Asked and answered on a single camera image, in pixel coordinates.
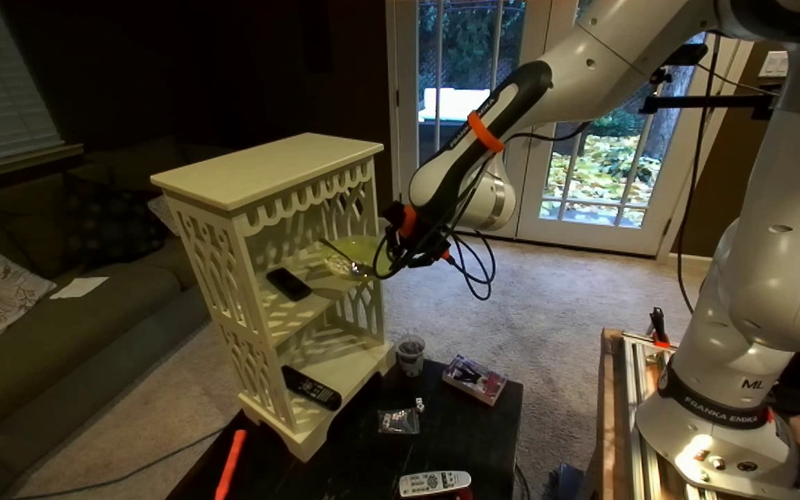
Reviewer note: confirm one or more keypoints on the green plate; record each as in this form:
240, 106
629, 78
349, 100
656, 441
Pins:
327, 259

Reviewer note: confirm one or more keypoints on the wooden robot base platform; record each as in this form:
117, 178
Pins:
624, 418

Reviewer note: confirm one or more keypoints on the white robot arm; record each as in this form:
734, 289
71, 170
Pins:
713, 406

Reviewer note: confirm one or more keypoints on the white lattice cupboard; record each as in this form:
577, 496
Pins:
278, 239

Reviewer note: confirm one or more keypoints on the dark cup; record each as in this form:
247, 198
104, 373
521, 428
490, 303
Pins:
413, 356

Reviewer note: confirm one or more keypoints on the black remote upper shelf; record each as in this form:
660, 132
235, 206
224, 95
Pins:
286, 284

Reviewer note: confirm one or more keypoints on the black remote shelf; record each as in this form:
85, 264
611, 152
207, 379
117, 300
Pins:
286, 284
313, 389

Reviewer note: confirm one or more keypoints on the dvd case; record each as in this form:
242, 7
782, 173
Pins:
472, 379

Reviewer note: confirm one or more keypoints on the black remote lower shelf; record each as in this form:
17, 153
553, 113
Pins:
313, 389

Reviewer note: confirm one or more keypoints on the black coffee table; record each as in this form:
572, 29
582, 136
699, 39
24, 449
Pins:
360, 461

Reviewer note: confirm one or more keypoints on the french glass doors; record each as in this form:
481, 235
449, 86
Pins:
547, 175

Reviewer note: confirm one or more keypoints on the white remote control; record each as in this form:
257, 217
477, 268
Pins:
434, 484

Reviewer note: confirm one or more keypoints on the white paper on sofa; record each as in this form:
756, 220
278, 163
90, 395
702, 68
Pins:
79, 288

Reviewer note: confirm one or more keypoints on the grey sofa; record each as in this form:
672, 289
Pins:
68, 360

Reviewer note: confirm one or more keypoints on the orange racket handle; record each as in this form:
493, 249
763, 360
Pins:
228, 468

